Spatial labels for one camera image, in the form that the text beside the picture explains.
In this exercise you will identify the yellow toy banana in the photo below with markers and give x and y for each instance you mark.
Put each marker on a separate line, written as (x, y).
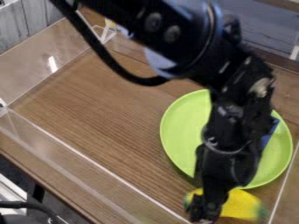
(243, 206)

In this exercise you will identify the green plate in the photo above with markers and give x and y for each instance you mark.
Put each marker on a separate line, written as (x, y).
(181, 128)

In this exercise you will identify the blue star-shaped block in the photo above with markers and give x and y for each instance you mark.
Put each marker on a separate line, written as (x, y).
(270, 133)

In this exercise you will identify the clear acrylic corner bracket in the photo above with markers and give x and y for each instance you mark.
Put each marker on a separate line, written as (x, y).
(104, 32)

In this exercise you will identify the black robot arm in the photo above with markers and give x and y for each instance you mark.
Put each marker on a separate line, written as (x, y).
(194, 43)

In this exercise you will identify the clear acrylic front wall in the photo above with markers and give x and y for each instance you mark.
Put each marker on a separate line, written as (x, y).
(88, 177)

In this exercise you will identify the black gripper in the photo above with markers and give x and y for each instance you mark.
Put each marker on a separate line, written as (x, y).
(222, 170)

